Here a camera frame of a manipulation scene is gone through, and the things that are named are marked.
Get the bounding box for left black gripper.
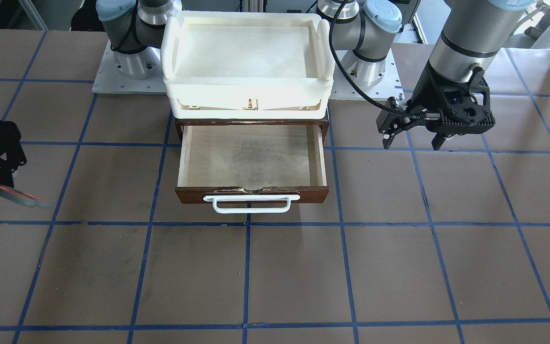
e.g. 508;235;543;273
408;64;496;151

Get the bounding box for grey orange scissors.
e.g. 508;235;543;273
0;184;52;209

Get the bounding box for wooden drawer white handle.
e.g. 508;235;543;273
175;119;330;214

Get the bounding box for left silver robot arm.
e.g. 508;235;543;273
315;0;531;151

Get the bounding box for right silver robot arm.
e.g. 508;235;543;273
0;0;182;208

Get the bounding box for white plastic tray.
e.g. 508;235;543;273
160;11;335;120

